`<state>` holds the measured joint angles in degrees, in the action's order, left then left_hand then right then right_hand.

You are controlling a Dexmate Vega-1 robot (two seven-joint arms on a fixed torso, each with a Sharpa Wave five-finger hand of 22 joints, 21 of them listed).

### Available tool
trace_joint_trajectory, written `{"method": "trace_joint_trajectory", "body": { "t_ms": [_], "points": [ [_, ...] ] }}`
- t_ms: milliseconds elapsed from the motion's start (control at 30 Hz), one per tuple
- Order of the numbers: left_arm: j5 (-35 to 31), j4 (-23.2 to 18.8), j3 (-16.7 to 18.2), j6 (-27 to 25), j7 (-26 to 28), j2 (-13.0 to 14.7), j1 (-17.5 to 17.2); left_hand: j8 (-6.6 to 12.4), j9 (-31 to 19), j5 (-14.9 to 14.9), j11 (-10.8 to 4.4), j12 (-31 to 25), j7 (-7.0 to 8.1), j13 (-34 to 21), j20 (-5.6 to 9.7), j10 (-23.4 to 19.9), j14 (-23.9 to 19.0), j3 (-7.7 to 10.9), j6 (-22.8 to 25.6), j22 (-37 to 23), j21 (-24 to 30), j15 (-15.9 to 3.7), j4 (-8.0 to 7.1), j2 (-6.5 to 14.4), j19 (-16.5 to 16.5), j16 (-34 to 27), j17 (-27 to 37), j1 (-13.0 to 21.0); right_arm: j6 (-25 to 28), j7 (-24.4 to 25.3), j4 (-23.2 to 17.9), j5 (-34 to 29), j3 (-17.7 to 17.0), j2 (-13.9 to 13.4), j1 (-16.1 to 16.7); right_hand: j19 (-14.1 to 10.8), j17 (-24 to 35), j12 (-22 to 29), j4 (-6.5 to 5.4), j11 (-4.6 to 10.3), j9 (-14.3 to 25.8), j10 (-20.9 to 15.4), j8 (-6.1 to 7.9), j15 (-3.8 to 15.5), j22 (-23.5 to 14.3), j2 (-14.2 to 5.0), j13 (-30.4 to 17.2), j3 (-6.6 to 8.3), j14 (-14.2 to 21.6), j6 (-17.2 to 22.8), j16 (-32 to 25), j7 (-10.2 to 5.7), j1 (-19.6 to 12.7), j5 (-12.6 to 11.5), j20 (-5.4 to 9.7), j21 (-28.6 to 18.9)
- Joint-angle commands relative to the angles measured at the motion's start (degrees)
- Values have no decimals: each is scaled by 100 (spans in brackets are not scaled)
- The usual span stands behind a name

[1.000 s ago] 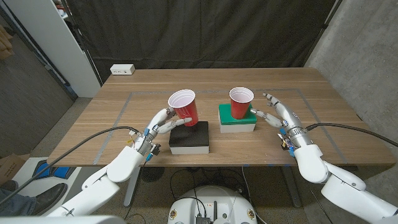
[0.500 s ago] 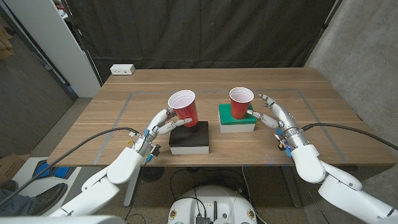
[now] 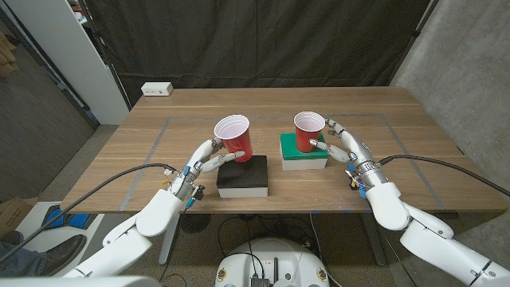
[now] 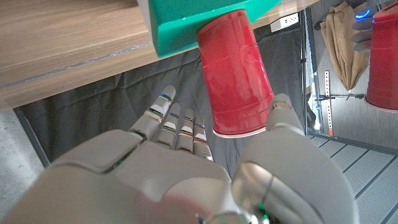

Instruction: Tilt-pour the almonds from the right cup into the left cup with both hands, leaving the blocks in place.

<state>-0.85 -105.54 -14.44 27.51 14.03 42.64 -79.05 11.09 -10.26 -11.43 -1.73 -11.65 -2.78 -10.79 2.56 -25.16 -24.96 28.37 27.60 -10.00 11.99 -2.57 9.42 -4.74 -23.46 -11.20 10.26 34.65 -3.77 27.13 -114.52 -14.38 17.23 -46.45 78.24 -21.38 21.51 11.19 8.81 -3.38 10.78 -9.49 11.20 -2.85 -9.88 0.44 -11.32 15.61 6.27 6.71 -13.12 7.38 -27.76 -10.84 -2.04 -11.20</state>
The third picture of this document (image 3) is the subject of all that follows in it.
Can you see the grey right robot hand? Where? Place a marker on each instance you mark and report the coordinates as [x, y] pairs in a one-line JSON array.
[[358, 149]]

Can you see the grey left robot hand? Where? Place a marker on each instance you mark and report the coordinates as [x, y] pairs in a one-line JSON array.
[[203, 153]]

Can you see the red plastic cup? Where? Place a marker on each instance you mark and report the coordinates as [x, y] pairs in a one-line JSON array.
[[304, 137], [239, 141]]

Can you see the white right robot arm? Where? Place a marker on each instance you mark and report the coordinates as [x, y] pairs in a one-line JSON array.
[[430, 243]]

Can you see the white robot shoulder shell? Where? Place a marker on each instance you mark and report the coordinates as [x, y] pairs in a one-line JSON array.
[[79, 282]]

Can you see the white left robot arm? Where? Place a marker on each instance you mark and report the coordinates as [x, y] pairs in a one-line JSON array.
[[127, 247]]

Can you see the black-topped white block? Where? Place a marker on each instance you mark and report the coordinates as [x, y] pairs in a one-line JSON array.
[[243, 175]]

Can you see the green-topped white block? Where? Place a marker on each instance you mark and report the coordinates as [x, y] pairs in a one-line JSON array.
[[289, 151]]

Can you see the black round floor object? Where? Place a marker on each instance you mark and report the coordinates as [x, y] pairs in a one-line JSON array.
[[195, 223]]

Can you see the white power strip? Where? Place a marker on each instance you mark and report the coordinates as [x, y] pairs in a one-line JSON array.
[[156, 89]]

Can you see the grey table leg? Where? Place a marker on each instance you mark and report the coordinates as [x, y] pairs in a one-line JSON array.
[[373, 243]]

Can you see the white table leg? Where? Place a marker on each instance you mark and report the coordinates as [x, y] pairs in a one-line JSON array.
[[167, 251]]

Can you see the black backdrop stand pole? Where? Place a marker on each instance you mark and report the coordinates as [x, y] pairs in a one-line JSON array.
[[416, 34], [115, 77]]

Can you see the black curtain backdrop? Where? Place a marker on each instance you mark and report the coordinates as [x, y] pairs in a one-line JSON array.
[[259, 44]]

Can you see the white robot torso base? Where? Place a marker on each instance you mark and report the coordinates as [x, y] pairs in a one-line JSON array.
[[275, 255]]

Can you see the blue and black foot pedal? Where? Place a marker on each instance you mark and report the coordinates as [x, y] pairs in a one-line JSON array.
[[79, 220]]

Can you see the white cabinet panel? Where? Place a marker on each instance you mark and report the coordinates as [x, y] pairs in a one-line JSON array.
[[75, 52]]

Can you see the black leather shoe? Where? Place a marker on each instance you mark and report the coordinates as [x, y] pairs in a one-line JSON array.
[[65, 251]]

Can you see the white floor board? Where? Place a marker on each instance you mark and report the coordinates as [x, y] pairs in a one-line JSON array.
[[28, 221]]

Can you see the cardboard box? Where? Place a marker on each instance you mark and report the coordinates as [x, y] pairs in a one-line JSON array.
[[12, 215]]

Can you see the person's leg in jeans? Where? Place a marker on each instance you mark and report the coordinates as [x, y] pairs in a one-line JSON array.
[[20, 263]]

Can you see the tan stacked boards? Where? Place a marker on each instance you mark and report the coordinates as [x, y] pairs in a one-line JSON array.
[[6, 56]]

